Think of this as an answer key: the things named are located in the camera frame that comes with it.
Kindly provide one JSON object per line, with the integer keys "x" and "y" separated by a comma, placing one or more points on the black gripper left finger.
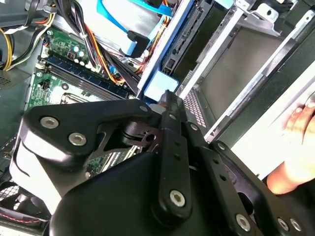
{"x": 73, "y": 118}

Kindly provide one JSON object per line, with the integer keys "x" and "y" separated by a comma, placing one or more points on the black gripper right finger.
{"x": 221, "y": 172}

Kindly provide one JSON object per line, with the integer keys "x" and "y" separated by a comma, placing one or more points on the person hand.
{"x": 302, "y": 120}

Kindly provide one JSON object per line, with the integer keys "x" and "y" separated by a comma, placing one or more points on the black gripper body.
{"x": 110, "y": 201}

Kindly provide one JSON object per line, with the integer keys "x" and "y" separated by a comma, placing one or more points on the hard disk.
{"x": 161, "y": 86}

